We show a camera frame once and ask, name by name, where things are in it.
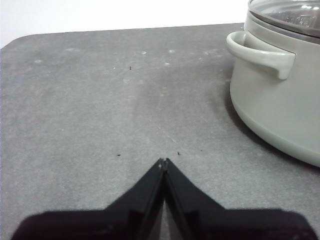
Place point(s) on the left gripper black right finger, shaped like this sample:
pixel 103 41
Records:
pixel 225 225

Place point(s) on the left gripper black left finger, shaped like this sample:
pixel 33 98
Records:
pixel 112 222

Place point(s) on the sage green electric pot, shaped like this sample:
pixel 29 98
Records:
pixel 280 107

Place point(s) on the glass lid with green knob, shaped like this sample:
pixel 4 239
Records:
pixel 287 15

